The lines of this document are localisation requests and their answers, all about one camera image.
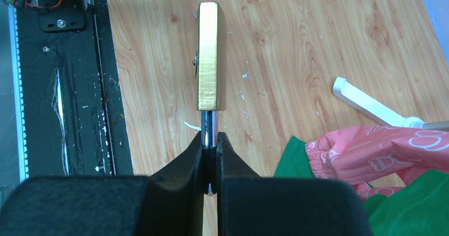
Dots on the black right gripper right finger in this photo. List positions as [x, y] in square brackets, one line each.
[249, 204]

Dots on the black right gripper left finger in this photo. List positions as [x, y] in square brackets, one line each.
[169, 202]

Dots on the large brass padlock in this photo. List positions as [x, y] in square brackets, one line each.
[210, 74]

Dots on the pink printed shirt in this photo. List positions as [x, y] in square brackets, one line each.
[360, 154]

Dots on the metal clothes rack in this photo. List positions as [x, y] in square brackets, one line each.
[377, 111]

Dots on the green t-shirt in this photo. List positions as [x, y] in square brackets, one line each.
[420, 208]

